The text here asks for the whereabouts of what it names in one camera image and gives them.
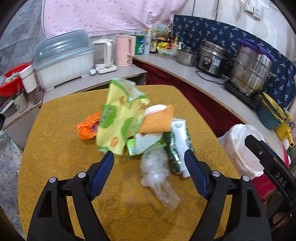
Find navy patterned cloth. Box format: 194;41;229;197
173;15;295;109

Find steel stacked steamer pot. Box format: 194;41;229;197
230;45;278;97

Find black induction cooker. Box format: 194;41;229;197
224;80;259;111

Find red counter skirt cloth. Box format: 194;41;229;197
133;59;292;202

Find red plastic basin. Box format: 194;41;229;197
0;63;30;97

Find yellow green snack bag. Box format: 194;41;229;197
96;78;149;155

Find clear plastic wrap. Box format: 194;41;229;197
139;144;180;210

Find white lined trash bin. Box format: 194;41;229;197
218;124;264;179

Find small orange wrapper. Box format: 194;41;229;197
76;111;101;140

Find white glass electric kettle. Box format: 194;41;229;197
92;39;117;74

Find dark sauce bottle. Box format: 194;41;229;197
150;30;158;54

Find green white packet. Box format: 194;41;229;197
126;118;194;178

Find pink white cup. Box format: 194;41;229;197
144;104;167;116

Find silver rice cooker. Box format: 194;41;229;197
196;41;229;77

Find small steel pot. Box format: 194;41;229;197
176;49;198;67

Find green tin can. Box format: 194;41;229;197
135;35;144;55

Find white bottle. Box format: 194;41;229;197
144;29;152;55

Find pink dotted sheet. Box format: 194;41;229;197
42;0;187;37

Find white dish rack box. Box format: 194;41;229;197
33;30;94;92

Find pink electric kettle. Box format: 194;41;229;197
115;35;136;67

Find yellow saucepan with lid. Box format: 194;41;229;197
274;109;295;148

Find purple cloth on steamer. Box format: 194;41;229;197
237;38;275;63

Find stacked teal yellow basins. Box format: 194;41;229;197
255;92;286;131

